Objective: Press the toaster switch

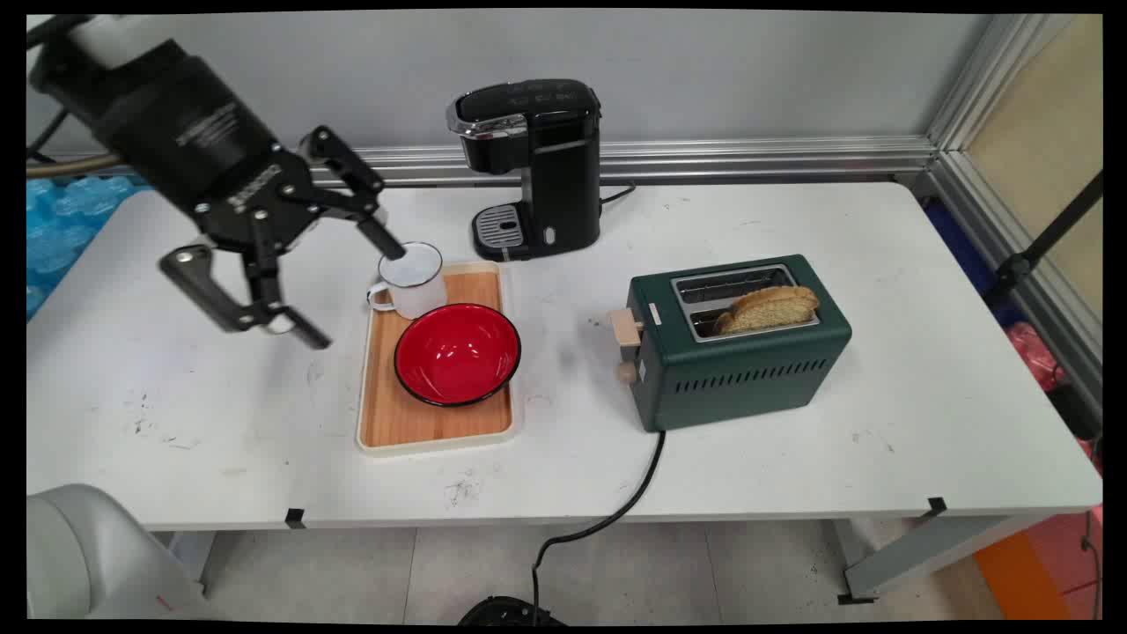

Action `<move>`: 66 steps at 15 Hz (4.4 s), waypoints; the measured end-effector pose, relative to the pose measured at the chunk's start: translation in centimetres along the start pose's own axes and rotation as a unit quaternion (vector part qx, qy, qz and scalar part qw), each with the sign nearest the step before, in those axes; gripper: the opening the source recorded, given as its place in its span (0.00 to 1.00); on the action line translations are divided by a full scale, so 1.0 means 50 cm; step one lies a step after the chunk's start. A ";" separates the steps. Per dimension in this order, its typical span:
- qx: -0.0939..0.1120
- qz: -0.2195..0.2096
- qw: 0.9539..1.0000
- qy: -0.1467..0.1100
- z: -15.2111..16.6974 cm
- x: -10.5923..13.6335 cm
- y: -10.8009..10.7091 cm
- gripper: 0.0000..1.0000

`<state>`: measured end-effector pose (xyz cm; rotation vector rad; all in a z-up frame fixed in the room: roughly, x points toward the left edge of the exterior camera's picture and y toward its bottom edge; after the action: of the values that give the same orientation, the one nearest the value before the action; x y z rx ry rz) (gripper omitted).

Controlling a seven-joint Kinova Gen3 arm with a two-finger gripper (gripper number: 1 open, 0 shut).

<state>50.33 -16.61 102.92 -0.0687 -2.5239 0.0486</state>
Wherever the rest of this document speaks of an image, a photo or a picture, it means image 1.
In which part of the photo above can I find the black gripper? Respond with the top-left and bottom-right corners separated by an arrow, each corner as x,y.
29,37 -> 409,350

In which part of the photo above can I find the green two-slot toaster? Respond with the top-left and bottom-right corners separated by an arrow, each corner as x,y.
607,254 -> 853,433

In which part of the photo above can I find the grey-white robot base housing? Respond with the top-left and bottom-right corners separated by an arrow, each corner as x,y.
26,483 -> 223,622

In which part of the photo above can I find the white enamel mug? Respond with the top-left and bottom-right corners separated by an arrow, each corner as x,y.
366,242 -> 447,320

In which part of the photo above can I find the wooden tray with cream rim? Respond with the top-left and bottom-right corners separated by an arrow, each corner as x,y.
355,261 -> 526,456

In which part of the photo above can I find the red bowl with black rim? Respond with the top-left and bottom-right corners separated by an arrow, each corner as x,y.
394,303 -> 522,408

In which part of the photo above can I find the blue plastic wrap bundle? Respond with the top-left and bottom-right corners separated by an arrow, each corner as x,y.
26,174 -> 156,320

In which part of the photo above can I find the black single-serve coffee machine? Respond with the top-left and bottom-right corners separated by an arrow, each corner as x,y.
446,79 -> 604,262

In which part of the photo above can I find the black round floor object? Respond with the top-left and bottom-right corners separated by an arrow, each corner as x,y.
458,596 -> 566,626

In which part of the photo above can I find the toasted bread slice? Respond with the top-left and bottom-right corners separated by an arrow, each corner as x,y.
713,285 -> 821,335

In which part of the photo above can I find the grey metal table leg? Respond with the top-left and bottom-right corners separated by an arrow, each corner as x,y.
835,515 -> 1050,605

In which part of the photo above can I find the black tripod stand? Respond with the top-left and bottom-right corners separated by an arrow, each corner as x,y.
982,172 -> 1103,306

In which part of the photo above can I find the pink plastic bag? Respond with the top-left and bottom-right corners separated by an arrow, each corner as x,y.
1006,321 -> 1067,394

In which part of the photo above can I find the orange floor block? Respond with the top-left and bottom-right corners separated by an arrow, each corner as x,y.
973,528 -> 1072,622

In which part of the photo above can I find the black hanging robot cable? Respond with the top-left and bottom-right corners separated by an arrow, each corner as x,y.
26,106 -> 73,166

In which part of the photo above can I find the black toaster power cable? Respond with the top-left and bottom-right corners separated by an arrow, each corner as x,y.
531,429 -> 666,619

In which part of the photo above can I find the aluminium frame rail horizontal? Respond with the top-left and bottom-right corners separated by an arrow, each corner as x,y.
26,135 -> 939,188

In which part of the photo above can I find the aluminium frame rail slanted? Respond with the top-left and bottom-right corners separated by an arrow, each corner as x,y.
923,13 -> 1103,410

